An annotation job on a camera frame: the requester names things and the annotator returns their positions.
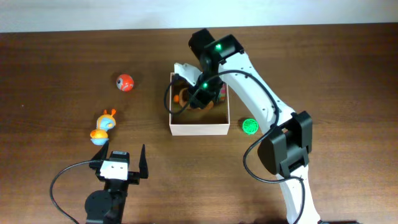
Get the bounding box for brown plush toy animal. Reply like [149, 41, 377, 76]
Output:
[172, 88, 201, 110]

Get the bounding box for red grey toy ball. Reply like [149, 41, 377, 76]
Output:
[116, 74, 134, 92]

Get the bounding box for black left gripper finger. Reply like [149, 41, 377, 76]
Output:
[139, 144, 149, 179]
[92, 141, 109, 161]

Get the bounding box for colourful puzzle cube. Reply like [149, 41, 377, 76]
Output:
[218, 83, 226, 103]

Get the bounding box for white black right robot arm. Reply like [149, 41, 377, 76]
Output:
[188, 29, 321, 223]

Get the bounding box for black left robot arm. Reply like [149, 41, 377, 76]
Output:
[85, 141, 149, 224]

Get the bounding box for green lattice ball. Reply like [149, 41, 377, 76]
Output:
[242, 118, 259, 135]

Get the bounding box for black left camera cable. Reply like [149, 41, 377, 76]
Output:
[49, 160, 94, 224]

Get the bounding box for blue orange snail toy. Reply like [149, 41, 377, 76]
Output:
[90, 109, 116, 146]

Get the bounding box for beige open cardboard box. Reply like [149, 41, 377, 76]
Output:
[169, 85, 231, 136]

